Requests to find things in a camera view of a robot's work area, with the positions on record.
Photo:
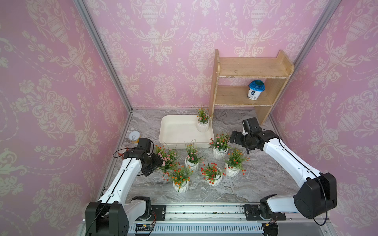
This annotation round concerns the red soda can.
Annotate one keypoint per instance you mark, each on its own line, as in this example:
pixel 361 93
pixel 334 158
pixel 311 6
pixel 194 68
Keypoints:
pixel 122 150

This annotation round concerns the white plastic storage box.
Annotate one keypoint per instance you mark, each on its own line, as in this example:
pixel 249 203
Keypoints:
pixel 178 131

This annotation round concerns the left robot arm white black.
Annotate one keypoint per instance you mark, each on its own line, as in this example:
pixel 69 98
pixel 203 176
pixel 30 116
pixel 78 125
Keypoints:
pixel 111 215

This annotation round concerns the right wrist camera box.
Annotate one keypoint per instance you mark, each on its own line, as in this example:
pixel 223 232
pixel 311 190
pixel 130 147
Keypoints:
pixel 251 126

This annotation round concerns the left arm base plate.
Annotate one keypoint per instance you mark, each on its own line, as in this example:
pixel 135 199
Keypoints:
pixel 158 212

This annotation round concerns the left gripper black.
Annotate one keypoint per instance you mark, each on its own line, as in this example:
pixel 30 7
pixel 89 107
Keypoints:
pixel 148 171

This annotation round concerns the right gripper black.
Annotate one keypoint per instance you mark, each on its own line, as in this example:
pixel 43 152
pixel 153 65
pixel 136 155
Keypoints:
pixel 237 140

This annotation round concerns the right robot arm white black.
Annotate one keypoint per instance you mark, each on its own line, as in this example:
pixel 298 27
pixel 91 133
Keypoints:
pixel 317 191

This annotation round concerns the wooden two-tier shelf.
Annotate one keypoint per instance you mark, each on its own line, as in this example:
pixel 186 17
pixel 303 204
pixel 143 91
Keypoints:
pixel 274 72

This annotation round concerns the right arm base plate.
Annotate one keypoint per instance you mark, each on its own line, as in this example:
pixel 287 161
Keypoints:
pixel 254 213

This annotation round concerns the orange flower pot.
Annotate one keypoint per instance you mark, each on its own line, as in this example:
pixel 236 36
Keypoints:
pixel 234 163
pixel 180 175

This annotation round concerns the pink flower pot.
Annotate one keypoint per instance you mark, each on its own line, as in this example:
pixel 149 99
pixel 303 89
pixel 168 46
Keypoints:
pixel 193 158
pixel 220 145
pixel 168 156

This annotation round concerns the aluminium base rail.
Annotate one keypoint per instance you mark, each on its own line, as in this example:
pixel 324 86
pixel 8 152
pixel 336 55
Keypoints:
pixel 225 219

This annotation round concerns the red flower pot front centre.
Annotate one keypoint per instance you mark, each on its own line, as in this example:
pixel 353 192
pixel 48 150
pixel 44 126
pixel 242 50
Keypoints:
pixel 212 174

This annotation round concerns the potted plant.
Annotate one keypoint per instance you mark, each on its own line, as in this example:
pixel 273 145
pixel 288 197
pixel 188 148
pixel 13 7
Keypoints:
pixel 203 119

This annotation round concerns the blue lidded white cup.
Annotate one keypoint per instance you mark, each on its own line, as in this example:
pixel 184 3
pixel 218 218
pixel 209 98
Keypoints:
pixel 256 87

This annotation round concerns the white round can top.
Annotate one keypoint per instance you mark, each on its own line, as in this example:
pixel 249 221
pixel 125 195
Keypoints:
pixel 134 137

